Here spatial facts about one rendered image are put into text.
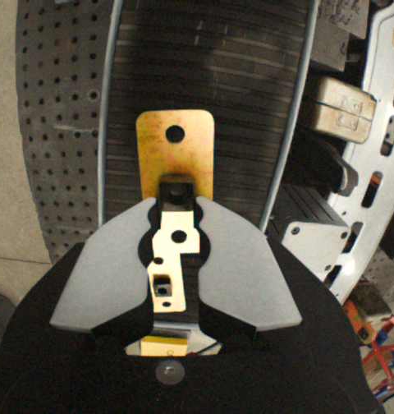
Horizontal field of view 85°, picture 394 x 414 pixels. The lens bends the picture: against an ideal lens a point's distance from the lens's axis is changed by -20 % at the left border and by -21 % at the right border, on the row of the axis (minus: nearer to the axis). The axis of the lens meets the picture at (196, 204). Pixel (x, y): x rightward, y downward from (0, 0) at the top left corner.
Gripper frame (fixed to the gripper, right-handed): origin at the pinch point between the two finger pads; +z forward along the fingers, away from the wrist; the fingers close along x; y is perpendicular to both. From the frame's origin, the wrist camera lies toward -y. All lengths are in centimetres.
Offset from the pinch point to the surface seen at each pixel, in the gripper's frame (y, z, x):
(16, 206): 64, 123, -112
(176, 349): 25.1, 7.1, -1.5
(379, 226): 18.4, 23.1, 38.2
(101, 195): 2.6, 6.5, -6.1
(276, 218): 10.8, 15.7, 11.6
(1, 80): -18, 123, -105
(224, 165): 0.7, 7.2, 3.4
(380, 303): 42, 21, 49
